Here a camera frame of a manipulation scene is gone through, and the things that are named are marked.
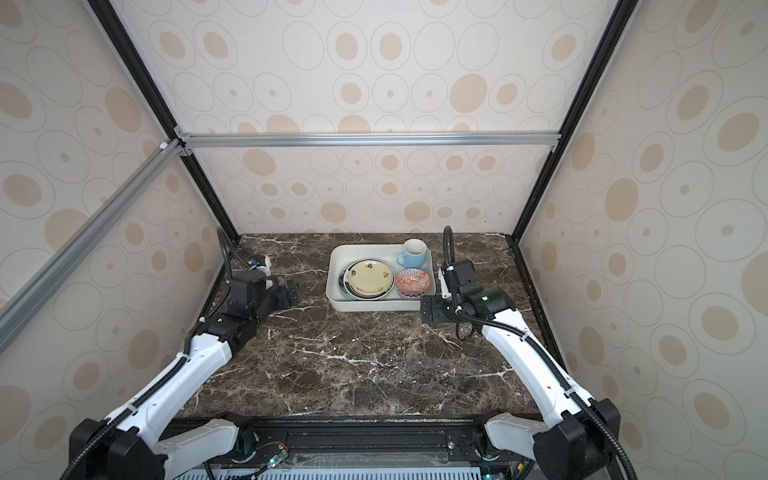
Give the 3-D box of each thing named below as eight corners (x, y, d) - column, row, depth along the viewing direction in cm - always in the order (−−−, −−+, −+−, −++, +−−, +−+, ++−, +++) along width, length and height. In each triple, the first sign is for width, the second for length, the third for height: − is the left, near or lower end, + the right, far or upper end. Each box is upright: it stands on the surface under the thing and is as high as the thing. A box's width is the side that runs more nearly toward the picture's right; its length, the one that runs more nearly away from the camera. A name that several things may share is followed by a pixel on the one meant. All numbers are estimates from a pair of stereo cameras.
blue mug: (398, 270, 112) (398, 253, 104) (406, 253, 117) (407, 236, 109) (418, 276, 110) (420, 259, 102) (425, 259, 115) (428, 241, 107)
